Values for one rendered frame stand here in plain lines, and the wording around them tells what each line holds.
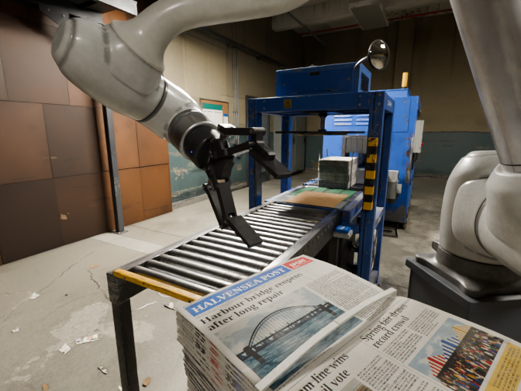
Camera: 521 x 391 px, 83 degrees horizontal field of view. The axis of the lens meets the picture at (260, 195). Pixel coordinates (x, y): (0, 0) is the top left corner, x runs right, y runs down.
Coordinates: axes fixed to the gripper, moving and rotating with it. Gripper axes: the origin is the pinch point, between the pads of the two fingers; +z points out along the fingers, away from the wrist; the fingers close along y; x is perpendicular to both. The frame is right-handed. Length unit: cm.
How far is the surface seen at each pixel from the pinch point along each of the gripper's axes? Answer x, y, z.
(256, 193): -116, 95, -107
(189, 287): -12, 59, -27
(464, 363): -5.5, -0.5, 29.7
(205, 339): 13.4, 10.7, 9.7
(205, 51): -276, 77, -489
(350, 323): -2.6, 5.5, 19.0
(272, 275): -3.7, 12.7, 4.2
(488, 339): -12.2, -0.8, 30.4
